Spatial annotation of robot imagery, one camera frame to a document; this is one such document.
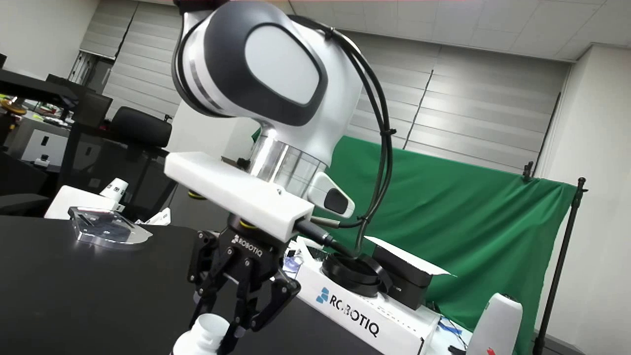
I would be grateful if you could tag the white Robotiq cardboard box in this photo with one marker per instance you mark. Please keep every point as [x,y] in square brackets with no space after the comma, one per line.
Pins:
[380,322]

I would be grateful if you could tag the green screen backdrop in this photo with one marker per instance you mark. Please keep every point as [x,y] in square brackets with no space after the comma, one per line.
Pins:
[490,229]

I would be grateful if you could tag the black backdrop stand pole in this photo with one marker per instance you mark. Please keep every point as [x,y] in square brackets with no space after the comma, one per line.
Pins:
[559,267]

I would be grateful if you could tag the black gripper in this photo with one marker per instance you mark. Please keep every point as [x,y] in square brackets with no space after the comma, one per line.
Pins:
[246,255]

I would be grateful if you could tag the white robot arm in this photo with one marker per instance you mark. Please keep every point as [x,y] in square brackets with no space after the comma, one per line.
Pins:
[297,79]

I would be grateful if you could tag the small white pill bottle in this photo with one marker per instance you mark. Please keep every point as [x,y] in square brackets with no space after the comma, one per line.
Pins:
[204,338]

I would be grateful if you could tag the black office chair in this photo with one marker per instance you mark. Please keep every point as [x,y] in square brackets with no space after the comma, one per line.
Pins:
[129,146]

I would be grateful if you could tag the clear plastic container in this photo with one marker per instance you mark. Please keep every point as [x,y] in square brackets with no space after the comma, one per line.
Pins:
[106,231]

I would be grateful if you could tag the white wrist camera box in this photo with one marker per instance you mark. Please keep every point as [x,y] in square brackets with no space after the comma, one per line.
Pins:
[257,202]

